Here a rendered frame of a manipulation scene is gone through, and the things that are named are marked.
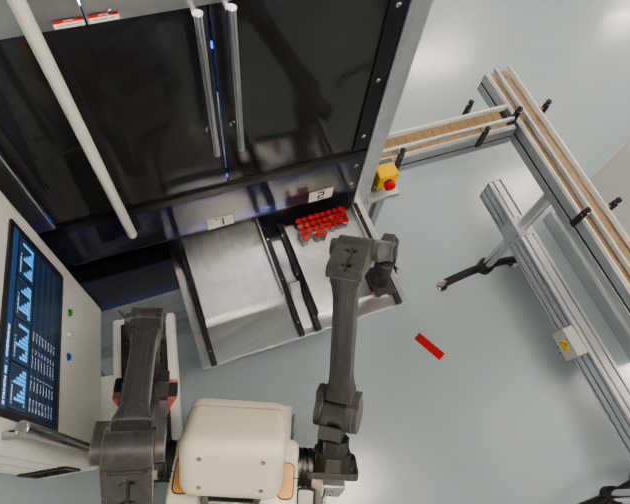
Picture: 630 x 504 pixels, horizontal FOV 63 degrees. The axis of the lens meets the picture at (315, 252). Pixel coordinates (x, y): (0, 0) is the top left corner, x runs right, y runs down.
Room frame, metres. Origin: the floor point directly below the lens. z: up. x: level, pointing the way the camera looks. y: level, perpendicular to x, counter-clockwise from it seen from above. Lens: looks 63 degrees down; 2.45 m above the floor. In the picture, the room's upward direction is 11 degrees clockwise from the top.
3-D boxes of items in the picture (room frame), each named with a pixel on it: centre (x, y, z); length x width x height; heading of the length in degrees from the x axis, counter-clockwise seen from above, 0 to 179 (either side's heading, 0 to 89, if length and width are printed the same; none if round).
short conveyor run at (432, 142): (1.35, -0.36, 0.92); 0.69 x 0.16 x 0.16; 120
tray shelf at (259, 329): (0.71, 0.08, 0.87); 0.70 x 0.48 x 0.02; 120
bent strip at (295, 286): (0.58, 0.01, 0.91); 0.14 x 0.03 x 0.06; 29
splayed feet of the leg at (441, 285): (1.28, -0.88, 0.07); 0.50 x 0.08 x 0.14; 120
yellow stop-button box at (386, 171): (1.08, -0.18, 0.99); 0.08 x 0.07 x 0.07; 30
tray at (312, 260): (0.78, -0.07, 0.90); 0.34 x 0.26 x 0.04; 31
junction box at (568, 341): (0.79, -1.09, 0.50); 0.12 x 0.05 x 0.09; 30
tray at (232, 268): (0.68, 0.27, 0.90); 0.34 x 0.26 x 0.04; 30
